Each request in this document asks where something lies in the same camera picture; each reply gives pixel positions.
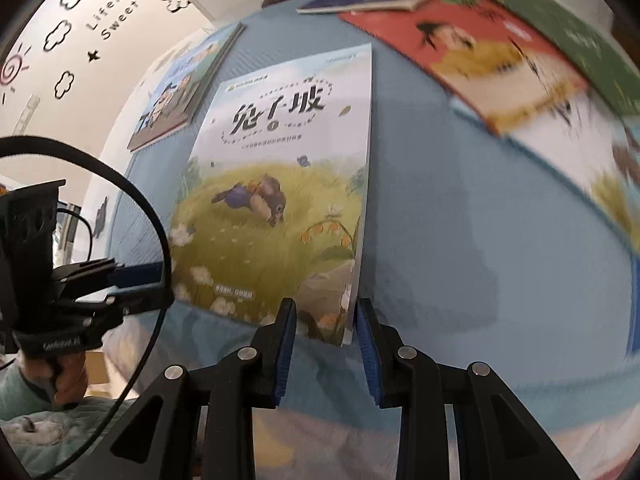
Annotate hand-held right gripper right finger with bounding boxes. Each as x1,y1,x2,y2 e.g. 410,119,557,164
354,297,583,480

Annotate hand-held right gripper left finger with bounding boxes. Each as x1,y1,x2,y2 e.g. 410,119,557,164
70,297,300,480

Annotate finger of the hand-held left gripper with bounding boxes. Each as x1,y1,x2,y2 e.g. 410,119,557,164
114,261,167,287
75,282,177,315

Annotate rabbit meadow cover book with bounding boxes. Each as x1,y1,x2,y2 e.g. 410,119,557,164
167,42,375,347

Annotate light blue cartoon cover book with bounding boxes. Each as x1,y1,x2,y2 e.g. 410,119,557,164
126,22,247,152

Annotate illustrated white picture book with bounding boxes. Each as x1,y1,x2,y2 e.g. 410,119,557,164
505,100,640,256

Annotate salmon red poet cover book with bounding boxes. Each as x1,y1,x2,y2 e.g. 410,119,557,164
339,0,591,136

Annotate green cover book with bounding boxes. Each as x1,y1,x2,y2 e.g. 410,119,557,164
467,0,640,116

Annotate person's left forearm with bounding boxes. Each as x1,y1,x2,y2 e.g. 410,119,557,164
0,357,56,418

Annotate person's left hand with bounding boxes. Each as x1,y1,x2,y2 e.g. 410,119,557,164
20,347,88,407

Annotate light blue textured mat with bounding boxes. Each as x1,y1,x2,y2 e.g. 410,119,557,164
107,0,640,461

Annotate person's teal clothing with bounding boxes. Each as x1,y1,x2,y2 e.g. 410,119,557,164
0,395,141,480

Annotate black cable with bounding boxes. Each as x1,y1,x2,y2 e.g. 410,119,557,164
0,135,176,480

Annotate red swirl sun wall sticker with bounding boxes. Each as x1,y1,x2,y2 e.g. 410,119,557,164
0,42,33,106

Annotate black lettering wall sticker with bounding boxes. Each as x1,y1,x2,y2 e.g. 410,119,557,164
82,0,143,41

